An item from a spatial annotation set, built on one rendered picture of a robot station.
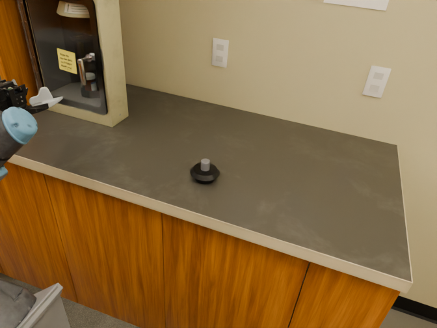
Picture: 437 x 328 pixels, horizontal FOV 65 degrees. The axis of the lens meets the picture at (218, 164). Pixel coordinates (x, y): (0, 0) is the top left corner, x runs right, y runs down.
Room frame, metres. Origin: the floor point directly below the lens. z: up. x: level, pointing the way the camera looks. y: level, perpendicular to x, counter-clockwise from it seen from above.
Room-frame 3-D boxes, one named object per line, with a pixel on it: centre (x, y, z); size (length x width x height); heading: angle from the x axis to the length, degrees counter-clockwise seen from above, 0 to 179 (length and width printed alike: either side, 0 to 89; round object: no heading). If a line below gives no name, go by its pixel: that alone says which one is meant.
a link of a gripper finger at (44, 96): (0.89, 0.50, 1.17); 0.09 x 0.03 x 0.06; 131
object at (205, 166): (0.87, 0.04, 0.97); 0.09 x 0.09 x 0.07
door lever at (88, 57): (1.12, 0.48, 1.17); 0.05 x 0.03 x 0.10; 161
